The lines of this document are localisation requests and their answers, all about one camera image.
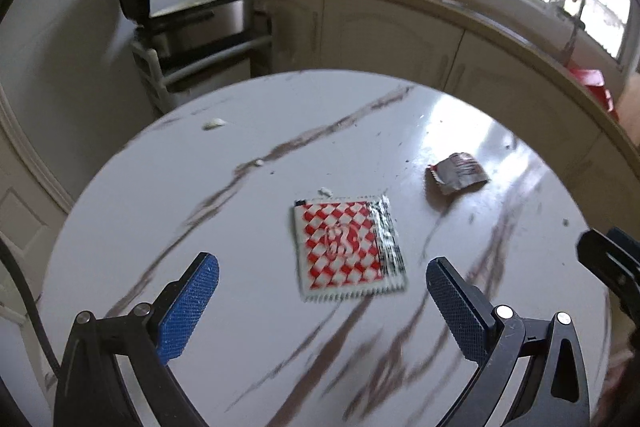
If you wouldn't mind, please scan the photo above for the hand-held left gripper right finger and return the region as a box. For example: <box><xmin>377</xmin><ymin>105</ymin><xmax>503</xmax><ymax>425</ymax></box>
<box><xmin>425</xmin><ymin>257</ymin><xmax>591</xmax><ymax>427</ymax></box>

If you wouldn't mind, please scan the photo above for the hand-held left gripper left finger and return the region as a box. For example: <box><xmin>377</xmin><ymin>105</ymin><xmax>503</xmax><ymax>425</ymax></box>
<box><xmin>54</xmin><ymin>251</ymin><xmax>221</xmax><ymax>427</ymax></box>

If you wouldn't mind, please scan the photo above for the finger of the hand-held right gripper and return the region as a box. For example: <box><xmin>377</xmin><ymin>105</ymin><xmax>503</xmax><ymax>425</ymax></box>
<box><xmin>576</xmin><ymin>229</ymin><xmax>640</xmax><ymax>304</ymax></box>
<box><xmin>606</xmin><ymin>228</ymin><xmax>640</xmax><ymax>264</ymax></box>

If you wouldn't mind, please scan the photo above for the red white checkered packet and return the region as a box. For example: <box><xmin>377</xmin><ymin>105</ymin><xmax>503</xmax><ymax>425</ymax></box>
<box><xmin>291</xmin><ymin>194</ymin><xmax>408</xmax><ymax>303</ymax></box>

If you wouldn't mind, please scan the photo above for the small silver red wrapper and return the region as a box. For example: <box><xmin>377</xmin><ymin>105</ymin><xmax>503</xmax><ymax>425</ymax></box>
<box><xmin>426</xmin><ymin>152</ymin><xmax>490</xmax><ymax>195</ymax></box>

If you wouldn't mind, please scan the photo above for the wooden cutting board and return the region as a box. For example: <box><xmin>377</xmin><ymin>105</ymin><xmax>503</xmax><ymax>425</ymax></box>
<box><xmin>617</xmin><ymin>74</ymin><xmax>640</xmax><ymax>122</ymax></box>

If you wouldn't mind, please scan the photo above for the red basin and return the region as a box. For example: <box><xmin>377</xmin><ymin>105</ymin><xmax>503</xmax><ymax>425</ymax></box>
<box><xmin>567</xmin><ymin>63</ymin><xmax>613</xmax><ymax>112</ymax></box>

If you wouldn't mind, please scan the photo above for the white door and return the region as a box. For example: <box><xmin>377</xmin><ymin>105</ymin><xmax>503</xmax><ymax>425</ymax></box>
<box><xmin>0</xmin><ymin>77</ymin><xmax>76</xmax><ymax>308</ymax></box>

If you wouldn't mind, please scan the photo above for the metal faucet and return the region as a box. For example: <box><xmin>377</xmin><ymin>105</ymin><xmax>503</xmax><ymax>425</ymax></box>
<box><xmin>550</xmin><ymin>0</ymin><xmax>588</xmax><ymax>62</ymax></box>

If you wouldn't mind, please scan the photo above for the grey white storage cart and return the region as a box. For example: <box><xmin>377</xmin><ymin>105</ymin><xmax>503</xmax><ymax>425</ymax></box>
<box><xmin>131</xmin><ymin>24</ymin><xmax>273</xmax><ymax>118</ymax></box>

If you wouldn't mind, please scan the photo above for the black cable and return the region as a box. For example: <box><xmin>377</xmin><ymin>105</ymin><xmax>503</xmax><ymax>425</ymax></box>
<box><xmin>0</xmin><ymin>237</ymin><xmax>63</xmax><ymax>380</ymax></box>

